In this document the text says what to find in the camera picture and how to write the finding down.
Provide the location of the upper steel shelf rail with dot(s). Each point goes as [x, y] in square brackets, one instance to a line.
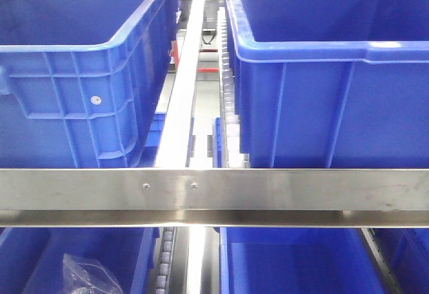
[381, 198]

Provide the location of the roller track upper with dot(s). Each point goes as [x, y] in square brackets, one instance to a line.
[230, 123]

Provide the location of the blue plastic bin far right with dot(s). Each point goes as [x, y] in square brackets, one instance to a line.
[406, 253]

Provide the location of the white divider rail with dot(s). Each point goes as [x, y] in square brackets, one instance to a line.
[174, 143]

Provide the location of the upper blue crate right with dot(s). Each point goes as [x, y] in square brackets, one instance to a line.
[331, 83]

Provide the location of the blue plastic bin left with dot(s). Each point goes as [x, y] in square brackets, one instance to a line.
[39, 260]

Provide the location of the blue crate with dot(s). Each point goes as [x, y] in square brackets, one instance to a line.
[331, 83]
[80, 80]

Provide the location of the blue plastic bin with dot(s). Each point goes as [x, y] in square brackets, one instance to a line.
[295, 260]
[39, 260]
[406, 253]

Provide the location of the roller track lower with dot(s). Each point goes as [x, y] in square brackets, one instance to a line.
[166, 254]

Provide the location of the upper blue crate left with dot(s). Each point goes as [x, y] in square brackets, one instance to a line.
[80, 80]

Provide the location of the clear plastic bag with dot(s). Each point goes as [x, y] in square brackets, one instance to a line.
[82, 275]

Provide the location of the roller track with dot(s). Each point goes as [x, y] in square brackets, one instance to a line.
[230, 123]
[166, 254]

